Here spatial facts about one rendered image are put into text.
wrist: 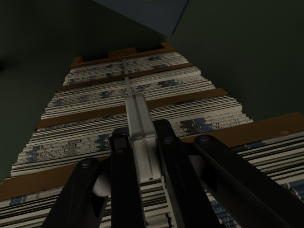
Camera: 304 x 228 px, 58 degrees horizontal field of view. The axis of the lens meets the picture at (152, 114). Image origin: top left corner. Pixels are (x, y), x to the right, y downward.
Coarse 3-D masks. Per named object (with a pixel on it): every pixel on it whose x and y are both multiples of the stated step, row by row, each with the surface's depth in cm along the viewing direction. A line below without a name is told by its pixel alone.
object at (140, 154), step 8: (128, 96) 21; (128, 104) 20; (128, 112) 18; (136, 112) 18; (128, 120) 17; (136, 120) 17; (136, 128) 16; (136, 136) 15; (136, 144) 15; (144, 144) 15; (136, 152) 15; (144, 152) 16; (136, 160) 16; (144, 160) 16; (144, 168) 16; (144, 176) 16
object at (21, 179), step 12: (108, 156) 34; (60, 168) 33; (72, 168) 32; (12, 180) 33; (24, 180) 32; (36, 180) 31; (48, 180) 31; (60, 180) 30; (0, 192) 31; (12, 192) 30; (24, 192) 30
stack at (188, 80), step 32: (96, 64) 95; (128, 64) 89; (160, 64) 84; (64, 96) 66; (96, 96) 64; (160, 96) 58; (224, 96) 52; (64, 128) 49; (96, 128) 47; (192, 128) 44; (224, 128) 42; (32, 160) 41; (64, 160) 40
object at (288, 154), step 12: (300, 132) 31; (252, 144) 31; (264, 144) 31; (276, 144) 30; (288, 144) 29; (300, 144) 29; (252, 156) 28; (264, 156) 28; (276, 156) 28; (288, 156) 27; (300, 156) 27; (264, 168) 27; (276, 168) 26; (288, 168) 26; (300, 168) 25; (276, 180) 25; (288, 180) 24; (300, 180) 24; (300, 192) 23; (216, 204) 24; (228, 216) 22
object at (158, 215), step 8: (144, 184) 28; (152, 184) 27; (160, 184) 27; (144, 192) 26; (152, 192) 26; (160, 192) 26; (144, 200) 26; (152, 200) 26; (160, 200) 25; (144, 208) 24; (152, 208) 24; (160, 208) 24; (168, 208) 24; (152, 216) 24; (160, 216) 24; (168, 216) 24; (152, 224) 23; (160, 224) 23; (168, 224) 23
